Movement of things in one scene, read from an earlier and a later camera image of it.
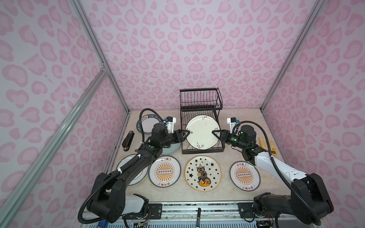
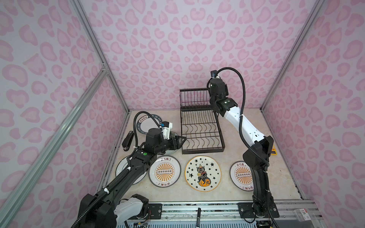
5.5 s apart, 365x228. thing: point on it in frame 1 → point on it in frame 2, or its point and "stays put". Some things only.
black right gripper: [225, 138] → [211, 90]
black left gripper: [180, 138] → [177, 145]
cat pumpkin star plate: [203, 173] stays put
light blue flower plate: [174, 148] stays put
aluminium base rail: [203, 214] stays put
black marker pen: [198, 217] stays put
